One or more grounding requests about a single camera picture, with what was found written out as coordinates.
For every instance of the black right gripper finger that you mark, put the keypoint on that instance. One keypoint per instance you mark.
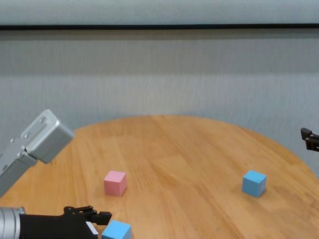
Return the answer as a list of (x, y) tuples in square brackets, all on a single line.
[(311, 140)]

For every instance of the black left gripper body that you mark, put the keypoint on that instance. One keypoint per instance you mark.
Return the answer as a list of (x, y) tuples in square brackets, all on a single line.
[(54, 227)]

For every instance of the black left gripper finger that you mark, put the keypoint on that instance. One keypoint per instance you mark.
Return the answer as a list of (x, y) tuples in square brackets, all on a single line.
[(99, 217)]

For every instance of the blue cube block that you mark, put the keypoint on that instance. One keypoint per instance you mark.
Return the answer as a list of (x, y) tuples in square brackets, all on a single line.
[(117, 231), (253, 184)]

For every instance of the pink cube block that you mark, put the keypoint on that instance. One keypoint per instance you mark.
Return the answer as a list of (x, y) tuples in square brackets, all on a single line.
[(114, 184)]

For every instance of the black wall rail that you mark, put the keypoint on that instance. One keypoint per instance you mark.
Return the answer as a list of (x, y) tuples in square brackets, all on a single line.
[(159, 26)]

